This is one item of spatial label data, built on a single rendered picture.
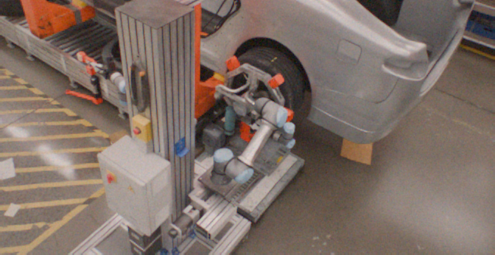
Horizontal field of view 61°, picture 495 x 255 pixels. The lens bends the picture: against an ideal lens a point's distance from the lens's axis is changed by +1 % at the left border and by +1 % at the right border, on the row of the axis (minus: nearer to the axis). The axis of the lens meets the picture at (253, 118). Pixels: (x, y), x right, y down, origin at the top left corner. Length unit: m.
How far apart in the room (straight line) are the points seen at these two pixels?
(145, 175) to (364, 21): 1.67
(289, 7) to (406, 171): 2.14
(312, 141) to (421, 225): 1.28
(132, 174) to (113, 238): 1.08
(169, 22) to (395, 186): 2.92
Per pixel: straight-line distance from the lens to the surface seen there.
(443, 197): 4.33
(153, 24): 1.85
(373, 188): 4.08
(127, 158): 2.34
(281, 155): 3.88
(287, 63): 3.26
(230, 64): 3.26
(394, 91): 2.97
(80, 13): 4.94
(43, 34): 4.74
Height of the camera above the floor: 2.95
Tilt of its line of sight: 42 degrees down
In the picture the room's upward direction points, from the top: 8 degrees clockwise
